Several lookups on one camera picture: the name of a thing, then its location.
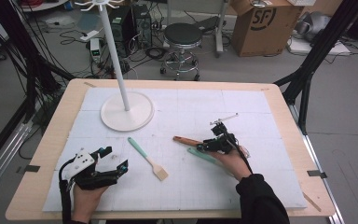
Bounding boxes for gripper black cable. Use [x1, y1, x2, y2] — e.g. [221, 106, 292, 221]
[227, 133, 255, 175]
[58, 157, 73, 224]

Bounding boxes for power supply green display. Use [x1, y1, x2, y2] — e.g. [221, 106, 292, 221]
[89, 37, 103, 63]

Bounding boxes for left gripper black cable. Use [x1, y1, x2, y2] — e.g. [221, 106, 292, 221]
[58, 157, 73, 224]

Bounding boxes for wire whisk wooden handle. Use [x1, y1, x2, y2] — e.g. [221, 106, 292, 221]
[172, 135, 252, 160]

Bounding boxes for white foam mat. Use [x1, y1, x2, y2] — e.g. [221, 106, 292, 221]
[42, 87, 308, 213]

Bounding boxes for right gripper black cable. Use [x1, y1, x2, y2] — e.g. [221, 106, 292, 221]
[227, 133, 255, 175]

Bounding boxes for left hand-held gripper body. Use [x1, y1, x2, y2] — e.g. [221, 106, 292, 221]
[62, 148, 120, 191]

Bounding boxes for black metal frame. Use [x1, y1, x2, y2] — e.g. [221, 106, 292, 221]
[273, 0, 358, 136]
[0, 0, 77, 176]

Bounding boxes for black computer tower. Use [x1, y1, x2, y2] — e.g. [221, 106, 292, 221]
[108, 7, 135, 59]
[132, 3, 154, 50]

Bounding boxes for white power strip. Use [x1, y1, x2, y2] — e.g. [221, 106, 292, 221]
[79, 29, 101, 43]

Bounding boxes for brown cardboard box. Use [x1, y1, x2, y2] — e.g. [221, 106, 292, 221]
[228, 0, 306, 58]

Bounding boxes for white utensil rack stand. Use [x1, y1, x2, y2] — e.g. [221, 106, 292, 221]
[74, 0, 156, 133]

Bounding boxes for aluminium rail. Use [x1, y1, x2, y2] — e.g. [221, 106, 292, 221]
[287, 104, 346, 224]
[0, 120, 34, 204]

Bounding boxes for teal-handled wooden spatula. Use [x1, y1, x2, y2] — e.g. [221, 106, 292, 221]
[127, 136, 170, 182]

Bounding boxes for person's right hand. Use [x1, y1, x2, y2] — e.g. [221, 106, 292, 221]
[213, 147, 253, 182]

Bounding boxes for white flat board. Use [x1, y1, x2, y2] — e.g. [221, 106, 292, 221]
[286, 36, 352, 56]

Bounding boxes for coiled black cable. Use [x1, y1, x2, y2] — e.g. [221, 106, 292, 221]
[145, 46, 168, 61]

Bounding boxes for grey metal post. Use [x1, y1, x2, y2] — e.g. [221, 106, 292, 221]
[214, 0, 229, 59]

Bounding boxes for black round stool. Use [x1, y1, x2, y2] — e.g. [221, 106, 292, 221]
[159, 22, 203, 82]

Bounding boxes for black tape strip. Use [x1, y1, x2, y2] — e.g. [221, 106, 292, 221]
[307, 170, 328, 179]
[16, 164, 41, 175]

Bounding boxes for person's left hand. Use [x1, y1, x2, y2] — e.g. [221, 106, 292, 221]
[71, 183, 110, 224]

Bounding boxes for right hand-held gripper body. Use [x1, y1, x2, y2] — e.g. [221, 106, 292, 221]
[209, 112, 241, 156]

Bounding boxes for grey bag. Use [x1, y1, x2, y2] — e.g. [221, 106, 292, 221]
[294, 11, 332, 43]

